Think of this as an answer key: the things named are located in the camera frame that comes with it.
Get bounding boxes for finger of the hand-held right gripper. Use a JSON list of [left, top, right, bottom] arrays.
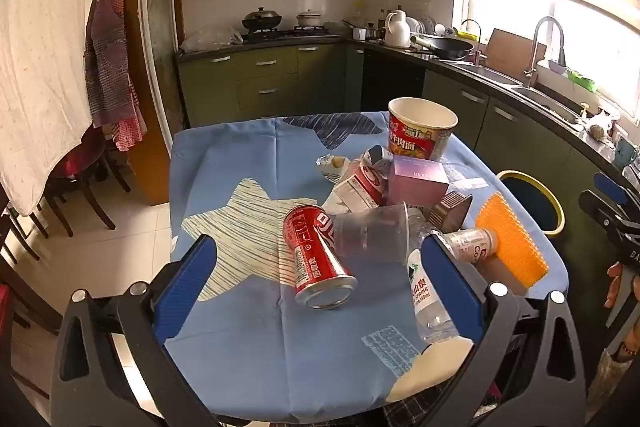
[[593, 172, 640, 208], [578, 190, 632, 235]]

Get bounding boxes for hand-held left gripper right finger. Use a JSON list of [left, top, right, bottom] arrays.
[[420, 232, 587, 427]]

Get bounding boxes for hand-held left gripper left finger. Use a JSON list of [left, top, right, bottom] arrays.
[[50, 234, 221, 427]]

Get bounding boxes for clear plastic water bottle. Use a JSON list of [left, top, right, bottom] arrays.
[[406, 247, 461, 344]]

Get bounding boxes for white pill bottle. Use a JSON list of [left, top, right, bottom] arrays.
[[440, 227, 499, 265]]

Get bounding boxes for yellow rimmed trash bin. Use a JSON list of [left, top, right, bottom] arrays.
[[496, 169, 566, 240]]

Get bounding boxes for brown foil cup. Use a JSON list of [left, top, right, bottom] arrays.
[[426, 192, 473, 233]]

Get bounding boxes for orange ribbed sponge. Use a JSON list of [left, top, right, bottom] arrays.
[[472, 192, 549, 298]]

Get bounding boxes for clear plastic cup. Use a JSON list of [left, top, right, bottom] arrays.
[[330, 202, 426, 265]]

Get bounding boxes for clear plastic wrapper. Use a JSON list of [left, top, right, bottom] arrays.
[[440, 159, 491, 195]]

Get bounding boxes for pink cardboard box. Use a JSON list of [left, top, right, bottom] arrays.
[[387, 155, 450, 208]]

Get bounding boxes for crushed red white milk carton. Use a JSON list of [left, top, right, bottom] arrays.
[[322, 146, 396, 215]]

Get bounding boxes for red soda can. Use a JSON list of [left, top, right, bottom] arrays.
[[282, 203, 359, 311]]

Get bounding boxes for red instant noodle cup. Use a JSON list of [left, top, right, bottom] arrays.
[[387, 97, 459, 162]]

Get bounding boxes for white printed snack wrapper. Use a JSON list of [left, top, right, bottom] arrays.
[[315, 153, 351, 182]]

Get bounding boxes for person's right hand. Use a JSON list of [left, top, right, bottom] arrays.
[[604, 262, 625, 309]]

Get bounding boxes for teal mug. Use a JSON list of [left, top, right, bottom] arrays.
[[614, 138, 640, 168]]

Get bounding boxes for plastic bag with food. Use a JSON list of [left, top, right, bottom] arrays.
[[587, 109, 621, 140]]

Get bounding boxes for green plastic container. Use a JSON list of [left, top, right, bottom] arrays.
[[567, 69, 598, 94]]

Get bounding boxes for steel double sink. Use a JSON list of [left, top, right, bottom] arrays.
[[450, 59, 581, 124]]

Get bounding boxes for plaid cloth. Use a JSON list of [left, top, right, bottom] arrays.
[[382, 377, 481, 427]]

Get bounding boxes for blue printed tablecloth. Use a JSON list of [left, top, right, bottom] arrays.
[[162, 111, 568, 420]]

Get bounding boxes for dark wooden chair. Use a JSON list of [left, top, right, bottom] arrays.
[[37, 127, 131, 238]]

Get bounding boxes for tall steel faucet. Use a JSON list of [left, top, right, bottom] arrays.
[[522, 16, 567, 88]]

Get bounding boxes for wooden cutting board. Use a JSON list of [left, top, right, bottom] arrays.
[[484, 28, 547, 70]]

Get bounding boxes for small steel faucet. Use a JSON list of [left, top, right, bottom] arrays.
[[460, 19, 483, 64]]

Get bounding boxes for black frying pan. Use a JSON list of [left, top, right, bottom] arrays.
[[410, 34, 475, 62]]

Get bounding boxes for green base cabinets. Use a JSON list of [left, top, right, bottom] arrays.
[[175, 39, 640, 308]]

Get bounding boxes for checked pink apron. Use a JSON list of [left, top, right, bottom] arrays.
[[82, 0, 148, 152]]

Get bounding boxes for glass sliding door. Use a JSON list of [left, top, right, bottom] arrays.
[[137, 0, 188, 202]]

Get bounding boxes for dish rack with plates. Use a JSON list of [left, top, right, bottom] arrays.
[[406, 14, 446, 38]]

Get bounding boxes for clear plastic bag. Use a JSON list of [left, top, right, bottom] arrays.
[[180, 27, 244, 52]]

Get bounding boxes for white kettle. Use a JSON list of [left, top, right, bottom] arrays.
[[384, 9, 412, 48]]

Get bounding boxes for small saucepan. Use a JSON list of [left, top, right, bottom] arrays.
[[342, 21, 383, 42]]

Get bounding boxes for black wok with lid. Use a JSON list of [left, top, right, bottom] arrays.
[[241, 6, 283, 32]]

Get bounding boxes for gas stove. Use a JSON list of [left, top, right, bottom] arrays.
[[242, 26, 341, 42]]

